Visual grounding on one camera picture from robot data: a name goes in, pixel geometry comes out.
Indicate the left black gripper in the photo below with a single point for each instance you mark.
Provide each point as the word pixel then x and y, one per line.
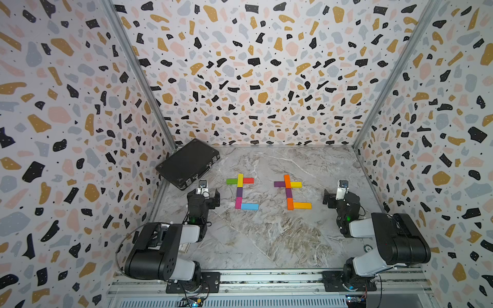
pixel 213 201

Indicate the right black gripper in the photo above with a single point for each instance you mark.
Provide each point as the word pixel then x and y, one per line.
pixel 332 199

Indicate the green block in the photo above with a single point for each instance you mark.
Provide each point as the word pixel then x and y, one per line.
pixel 232 181

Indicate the amber long block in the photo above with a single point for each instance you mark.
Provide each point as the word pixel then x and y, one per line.
pixel 300 205

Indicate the magenta block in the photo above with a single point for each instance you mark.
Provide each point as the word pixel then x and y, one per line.
pixel 238 203

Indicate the orange short block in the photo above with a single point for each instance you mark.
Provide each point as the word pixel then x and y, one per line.
pixel 290 204

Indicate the light blue long block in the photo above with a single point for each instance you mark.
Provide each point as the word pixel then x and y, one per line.
pixel 249 206

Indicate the yellow long block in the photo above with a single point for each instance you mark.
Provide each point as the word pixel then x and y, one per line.
pixel 240 180

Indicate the orange long block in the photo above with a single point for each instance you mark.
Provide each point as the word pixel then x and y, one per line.
pixel 287 181

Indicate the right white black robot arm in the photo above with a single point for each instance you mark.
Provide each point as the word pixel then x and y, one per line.
pixel 399 243

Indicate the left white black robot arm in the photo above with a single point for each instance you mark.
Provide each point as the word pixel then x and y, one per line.
pixel 155 254

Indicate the black flat case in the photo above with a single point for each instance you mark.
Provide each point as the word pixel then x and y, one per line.
pixel 188 164

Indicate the small printed card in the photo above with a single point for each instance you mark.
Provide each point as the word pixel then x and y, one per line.
pixel 183 248

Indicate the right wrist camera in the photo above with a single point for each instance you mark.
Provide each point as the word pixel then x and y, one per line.
pixel 342 189

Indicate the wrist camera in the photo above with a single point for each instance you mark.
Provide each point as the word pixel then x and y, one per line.
pixel 202 188
pixel 342 189

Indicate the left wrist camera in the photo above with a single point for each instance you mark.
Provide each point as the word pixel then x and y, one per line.
pixel 202 188

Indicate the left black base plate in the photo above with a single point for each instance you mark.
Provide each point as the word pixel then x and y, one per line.
pixel 206 282

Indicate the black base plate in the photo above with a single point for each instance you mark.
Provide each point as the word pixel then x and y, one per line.
pixel 206 282
pixel 338 281

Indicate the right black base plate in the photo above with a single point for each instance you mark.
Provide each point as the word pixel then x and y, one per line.
pixel 338 281

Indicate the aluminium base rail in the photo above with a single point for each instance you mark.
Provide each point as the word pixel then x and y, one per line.
pixel 277 288

